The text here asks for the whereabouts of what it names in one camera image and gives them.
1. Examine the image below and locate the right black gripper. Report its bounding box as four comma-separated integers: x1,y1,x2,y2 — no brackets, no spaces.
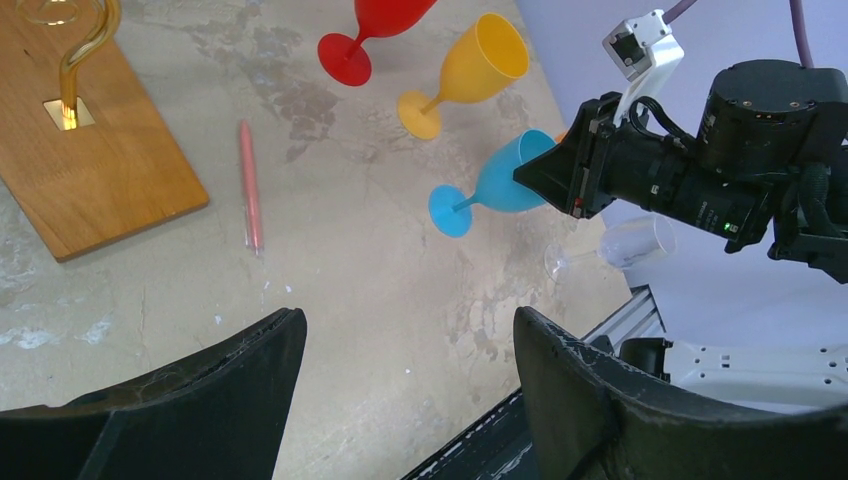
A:
513,92,636,218

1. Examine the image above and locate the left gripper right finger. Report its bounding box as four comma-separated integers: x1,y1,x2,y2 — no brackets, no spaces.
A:
513,307,847,479

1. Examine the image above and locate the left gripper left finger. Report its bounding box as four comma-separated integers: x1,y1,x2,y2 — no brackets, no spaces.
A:
1,308,307,479

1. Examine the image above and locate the blue plastic wine glass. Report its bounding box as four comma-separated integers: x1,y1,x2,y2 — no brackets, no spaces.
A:
428,129,557,238

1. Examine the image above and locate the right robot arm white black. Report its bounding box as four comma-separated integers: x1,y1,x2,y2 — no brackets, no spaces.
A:
513,59,847,408

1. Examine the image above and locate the yellow plastic wine glass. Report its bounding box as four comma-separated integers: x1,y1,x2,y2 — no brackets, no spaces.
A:
396,12,530,140

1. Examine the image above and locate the red plastic wine glass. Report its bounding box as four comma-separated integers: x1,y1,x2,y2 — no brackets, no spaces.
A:
317,0,436,87

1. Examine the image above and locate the wooden rack base board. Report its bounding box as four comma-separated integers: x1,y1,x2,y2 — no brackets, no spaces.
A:
1,1,209,262

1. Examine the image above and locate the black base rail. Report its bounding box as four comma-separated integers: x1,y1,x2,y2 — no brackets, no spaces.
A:
400,284,667,480

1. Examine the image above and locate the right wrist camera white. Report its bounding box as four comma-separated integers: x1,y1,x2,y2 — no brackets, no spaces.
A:
602,9,684,126

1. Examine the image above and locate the gold wire wine glass rack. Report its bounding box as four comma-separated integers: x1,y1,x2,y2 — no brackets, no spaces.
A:
16,0,124,130

